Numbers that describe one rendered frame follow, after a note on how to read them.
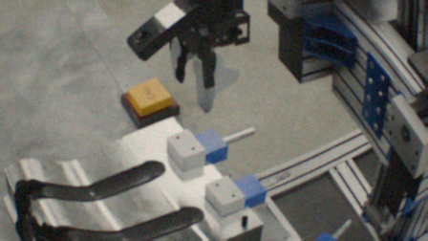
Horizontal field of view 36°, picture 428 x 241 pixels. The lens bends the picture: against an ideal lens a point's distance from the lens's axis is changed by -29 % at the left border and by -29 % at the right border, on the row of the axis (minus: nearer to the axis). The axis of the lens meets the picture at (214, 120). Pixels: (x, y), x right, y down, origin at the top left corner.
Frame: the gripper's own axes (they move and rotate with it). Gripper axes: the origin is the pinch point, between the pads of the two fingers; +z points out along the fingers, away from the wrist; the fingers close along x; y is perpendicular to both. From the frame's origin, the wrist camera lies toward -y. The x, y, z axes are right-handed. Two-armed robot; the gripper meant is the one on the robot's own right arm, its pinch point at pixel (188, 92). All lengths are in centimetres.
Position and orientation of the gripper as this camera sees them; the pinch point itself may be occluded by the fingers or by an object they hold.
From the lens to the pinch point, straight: 123.8
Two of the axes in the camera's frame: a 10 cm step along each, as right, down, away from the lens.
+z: -0.2, 7.4, 6.7
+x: -5.1, -5.9, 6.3
